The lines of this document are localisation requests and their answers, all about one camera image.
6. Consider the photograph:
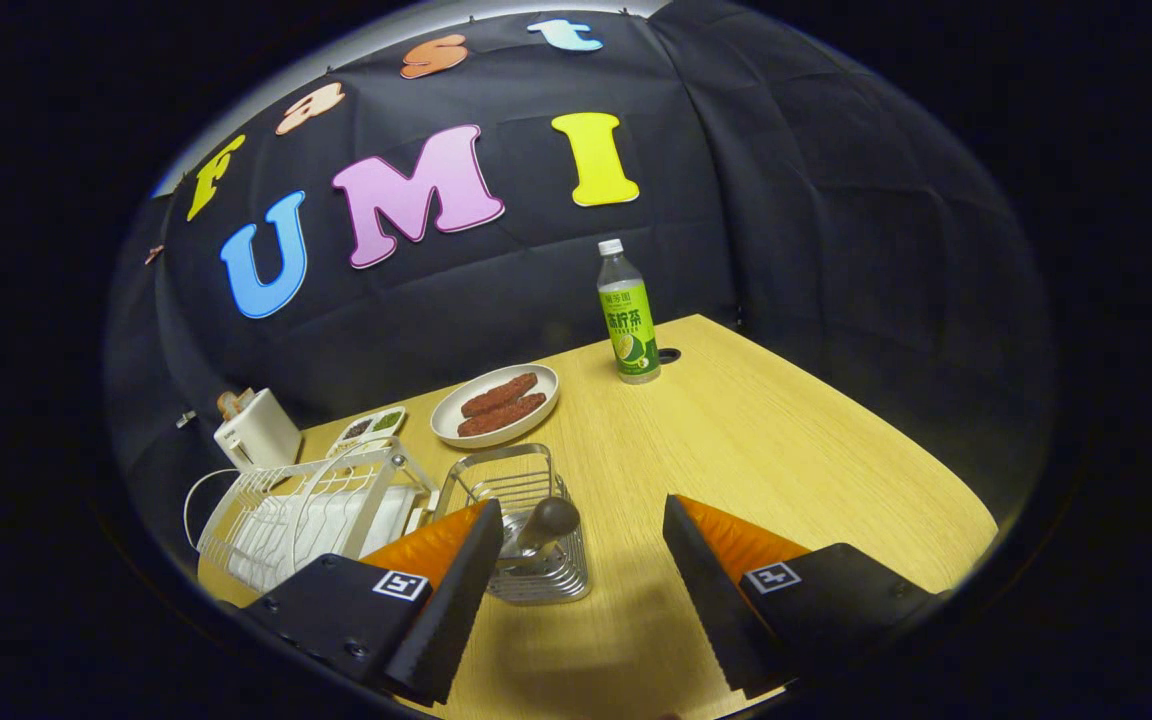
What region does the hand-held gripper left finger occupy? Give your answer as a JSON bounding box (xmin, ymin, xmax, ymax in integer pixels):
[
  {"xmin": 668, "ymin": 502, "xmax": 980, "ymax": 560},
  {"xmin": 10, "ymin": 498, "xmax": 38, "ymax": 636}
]
[{"xmin": 241, "ymin": 498, "xmax": 505, "ymax": 707}]

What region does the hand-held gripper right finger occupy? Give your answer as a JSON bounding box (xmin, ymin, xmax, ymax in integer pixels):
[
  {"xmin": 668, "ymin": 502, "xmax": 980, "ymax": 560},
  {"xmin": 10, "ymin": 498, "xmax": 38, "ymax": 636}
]
[{"xmin": 662, "ymin": 493, "xmax": 942, "ymax": 701}]

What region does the silver wire basket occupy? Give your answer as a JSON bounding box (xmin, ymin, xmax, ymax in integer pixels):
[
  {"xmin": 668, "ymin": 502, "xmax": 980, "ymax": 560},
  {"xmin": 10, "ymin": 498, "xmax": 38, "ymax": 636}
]
[{"xmin": 433, "ymin": 443, "xmax": 592, "ymax": 606}]

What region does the dark handled spoon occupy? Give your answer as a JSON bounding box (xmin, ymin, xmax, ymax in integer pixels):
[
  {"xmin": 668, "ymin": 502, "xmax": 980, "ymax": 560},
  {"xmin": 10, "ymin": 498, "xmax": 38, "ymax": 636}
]
[{"xmin": 514, "ymin": 497, "xmax": 582, "ymax": 557}]

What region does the white wire dish rack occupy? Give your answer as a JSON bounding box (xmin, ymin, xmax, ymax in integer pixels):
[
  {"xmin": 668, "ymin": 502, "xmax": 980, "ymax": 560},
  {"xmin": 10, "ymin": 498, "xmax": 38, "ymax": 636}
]
[{"xmin": 184, "ymin": 437, "xmax": 440, "ymax": 596}]

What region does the white plate with sausages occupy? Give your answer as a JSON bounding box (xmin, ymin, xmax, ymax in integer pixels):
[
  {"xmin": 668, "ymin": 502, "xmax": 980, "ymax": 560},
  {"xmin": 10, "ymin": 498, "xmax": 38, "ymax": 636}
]
[{"xmin": 430, "ymin": 364, "xmax": 560, "ymax": 449}]

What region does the white divided seasoning dish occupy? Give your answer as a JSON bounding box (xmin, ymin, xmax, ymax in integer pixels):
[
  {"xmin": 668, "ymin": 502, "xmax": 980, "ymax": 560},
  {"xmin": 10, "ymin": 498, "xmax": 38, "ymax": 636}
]
[{"xmin": 328, "ymin": 406, "xmax": 407, "ymax": 456}]

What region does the brown sausage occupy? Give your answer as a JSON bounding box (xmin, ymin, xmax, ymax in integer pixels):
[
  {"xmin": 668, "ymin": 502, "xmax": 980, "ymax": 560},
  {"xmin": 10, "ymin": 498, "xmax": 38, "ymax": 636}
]
[
  {"xmin": 457, "ymin": 392, "xmax": 548, "ymax": 438},
  {"xmin": 460, "ymin": 372, "xmax": 540, "ymax": 418}
]

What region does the white toaster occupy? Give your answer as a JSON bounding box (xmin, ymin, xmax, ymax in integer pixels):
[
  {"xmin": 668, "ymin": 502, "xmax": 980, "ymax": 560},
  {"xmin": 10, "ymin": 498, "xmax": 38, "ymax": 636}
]
[{"xmin": 213, "ymin": 388, "xmax": 303, "ymax": 473}]

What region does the green label drink bottle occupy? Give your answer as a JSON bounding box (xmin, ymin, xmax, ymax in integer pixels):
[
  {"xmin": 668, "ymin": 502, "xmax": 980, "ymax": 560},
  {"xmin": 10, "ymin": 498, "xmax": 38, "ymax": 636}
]
[{"xmin": 596, "ymin": 238, "xmax": 662, "ymax": 385}]

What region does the black backdrop cloth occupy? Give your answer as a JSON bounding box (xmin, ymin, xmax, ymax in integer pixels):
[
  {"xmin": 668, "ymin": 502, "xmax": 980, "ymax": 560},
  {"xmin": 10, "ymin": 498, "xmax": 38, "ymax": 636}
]
[{"xmin": 106, "ymin": 0, "xmax": 1052, "ymax": 521}]

